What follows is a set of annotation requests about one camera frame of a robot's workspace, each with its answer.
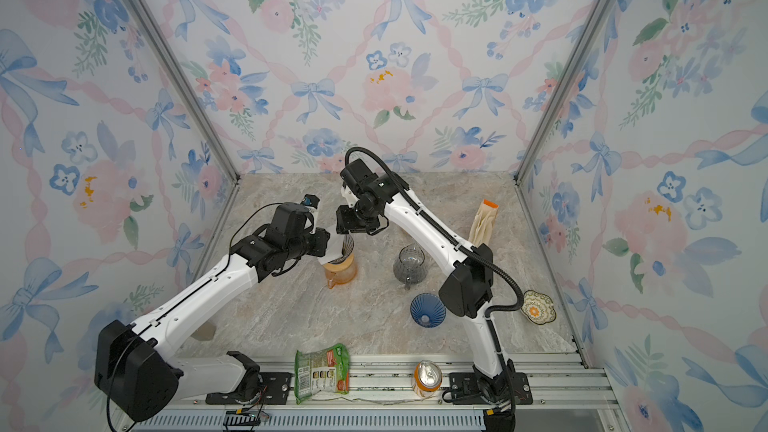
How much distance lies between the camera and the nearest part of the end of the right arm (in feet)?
1.93

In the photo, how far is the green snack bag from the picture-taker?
2.40ft

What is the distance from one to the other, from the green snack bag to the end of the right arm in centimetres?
34
